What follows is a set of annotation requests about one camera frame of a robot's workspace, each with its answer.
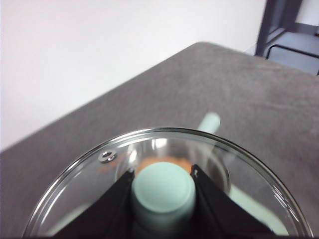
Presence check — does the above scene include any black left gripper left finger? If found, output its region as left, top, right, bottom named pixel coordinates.
left=49, top=170, right=136, bottom=239

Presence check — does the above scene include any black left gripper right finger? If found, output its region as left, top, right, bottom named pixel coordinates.
left=190, top=164, right=277, bottom=239

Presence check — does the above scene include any glass lid with green knob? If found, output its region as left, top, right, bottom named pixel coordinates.
left=21, top=127, right=315, bottom=239

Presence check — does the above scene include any mint green breakfast maker base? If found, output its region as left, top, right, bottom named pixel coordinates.
left=46, top=184, right=290, bottom=237

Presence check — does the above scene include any mint green pot with handle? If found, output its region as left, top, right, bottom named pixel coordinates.
left=114, top=112, right=235, bottom=197

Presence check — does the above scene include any dark grey metal frame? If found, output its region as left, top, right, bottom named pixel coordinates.
left=254, top=0, right=319, bottom=76

